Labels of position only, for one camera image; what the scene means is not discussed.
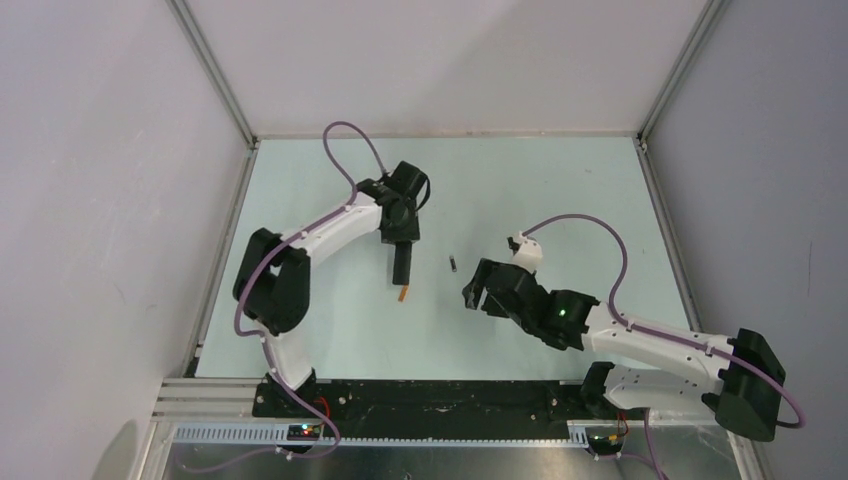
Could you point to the white cable duct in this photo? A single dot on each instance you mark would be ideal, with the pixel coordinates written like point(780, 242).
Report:
point(283, 435)

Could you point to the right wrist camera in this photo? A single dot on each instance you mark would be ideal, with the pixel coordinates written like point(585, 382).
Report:
point(526, 252)

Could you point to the aluminium frame rail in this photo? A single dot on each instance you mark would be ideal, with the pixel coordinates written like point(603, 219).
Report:
point(197, 41)

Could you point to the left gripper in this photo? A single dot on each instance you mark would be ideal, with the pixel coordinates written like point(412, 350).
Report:
point(410, 233)

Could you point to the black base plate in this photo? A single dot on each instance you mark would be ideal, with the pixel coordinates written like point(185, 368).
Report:
point(453, 410)

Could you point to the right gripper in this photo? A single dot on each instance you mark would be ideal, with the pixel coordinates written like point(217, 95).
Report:
point(472, 291)

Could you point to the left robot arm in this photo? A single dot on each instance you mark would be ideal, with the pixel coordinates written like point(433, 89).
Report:
point(273, 284)

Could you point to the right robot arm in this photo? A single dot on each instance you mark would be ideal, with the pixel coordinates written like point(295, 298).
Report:
point(737, 379)

